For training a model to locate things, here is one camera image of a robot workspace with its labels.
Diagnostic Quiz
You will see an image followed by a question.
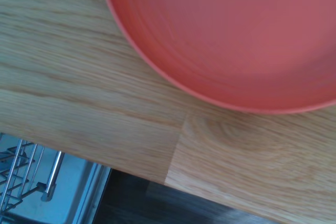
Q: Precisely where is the orange-red round plate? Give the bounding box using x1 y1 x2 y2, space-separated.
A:
98 0 336 115

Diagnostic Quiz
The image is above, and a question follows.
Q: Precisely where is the dishwasher door with steel liner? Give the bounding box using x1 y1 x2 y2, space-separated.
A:
0 132 112 224

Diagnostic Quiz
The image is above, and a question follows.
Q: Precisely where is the wooden countertop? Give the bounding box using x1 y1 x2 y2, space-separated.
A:
0 0 336 224

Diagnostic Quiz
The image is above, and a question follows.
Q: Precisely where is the steel rack handle bar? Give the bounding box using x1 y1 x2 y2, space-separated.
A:
40 150 65 201

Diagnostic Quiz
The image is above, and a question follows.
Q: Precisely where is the metal wire dishwasher rack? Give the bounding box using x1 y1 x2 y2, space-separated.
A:
0 140 45 216

